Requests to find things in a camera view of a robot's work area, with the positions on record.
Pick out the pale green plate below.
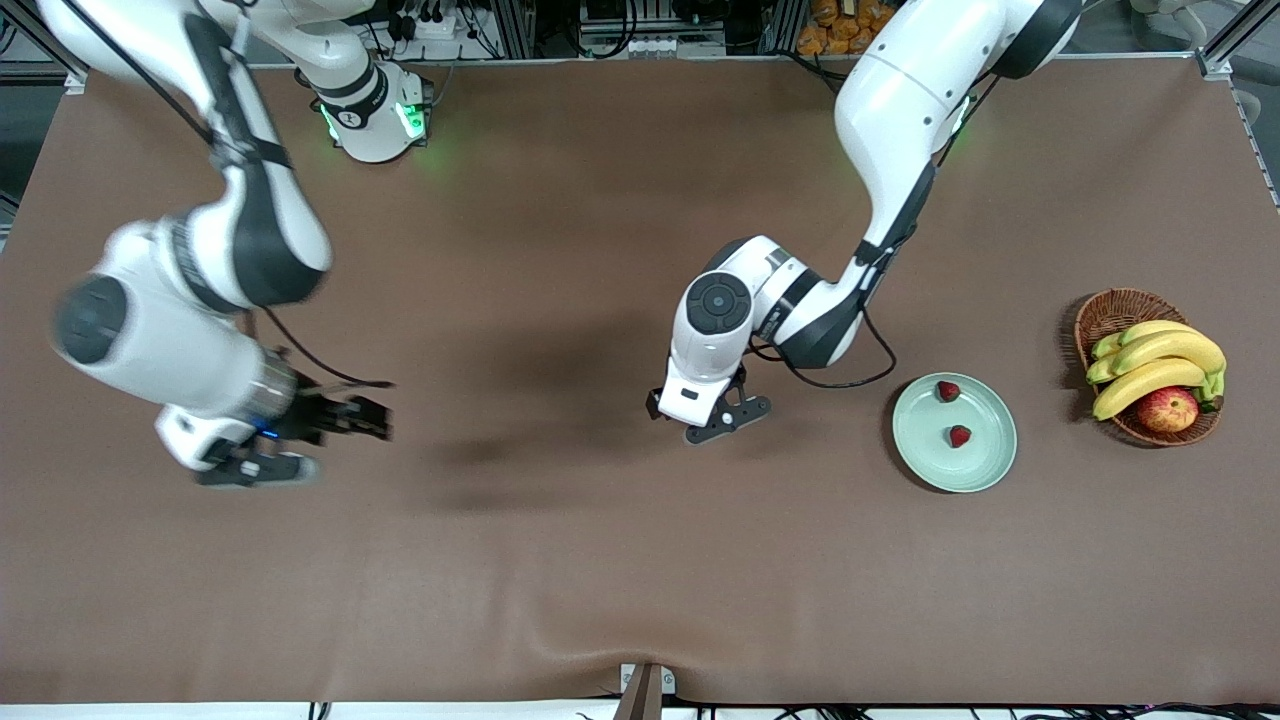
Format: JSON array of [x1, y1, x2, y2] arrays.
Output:
[[892, 372, 1018, 494]]

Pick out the brown table cloth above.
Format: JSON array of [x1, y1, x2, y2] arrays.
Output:
[[0, 55, 1280, 706]]

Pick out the white terminal block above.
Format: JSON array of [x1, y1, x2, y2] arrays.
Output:
[[620, 35, 726, 58]]

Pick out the white power strip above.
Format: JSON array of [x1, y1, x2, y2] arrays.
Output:
[[395, 8, 461, 43]]

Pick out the orange fruit pile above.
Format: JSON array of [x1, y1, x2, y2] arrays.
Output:
[[795, 0, 901, 57]]

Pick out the brown wicker basket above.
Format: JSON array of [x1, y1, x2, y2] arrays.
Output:
[[1074, 288, 1223, 448]]

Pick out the long yellow banana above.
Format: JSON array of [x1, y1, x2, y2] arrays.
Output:
[[1092, 358, 1208, 422]]

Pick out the small yellow banana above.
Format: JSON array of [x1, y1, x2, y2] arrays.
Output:
[[1120, 320, 1198, 347]]

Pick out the red apple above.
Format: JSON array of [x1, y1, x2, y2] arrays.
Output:
[[1137, 386, 1200, 434]]

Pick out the large yellow banana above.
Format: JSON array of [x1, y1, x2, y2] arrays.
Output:
[[1110, 330, 1227, 377]]

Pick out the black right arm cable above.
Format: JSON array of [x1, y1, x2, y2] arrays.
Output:
[[60, 0, 398, 389]]

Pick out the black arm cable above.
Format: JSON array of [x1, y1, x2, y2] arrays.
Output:
[[745, 75, 1001, 391], [60, 0, 398, 389]]

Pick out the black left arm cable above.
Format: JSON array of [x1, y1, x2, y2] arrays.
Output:
[[745, 75, 1001, 391]]

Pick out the grey metal mounting bracket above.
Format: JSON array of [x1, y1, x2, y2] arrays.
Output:
[[615, 662, 676, 720]]

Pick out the aluminium frame post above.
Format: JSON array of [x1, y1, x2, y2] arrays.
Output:
[[1198, 0, 1280, 81], [0, 0, 91, 93]]

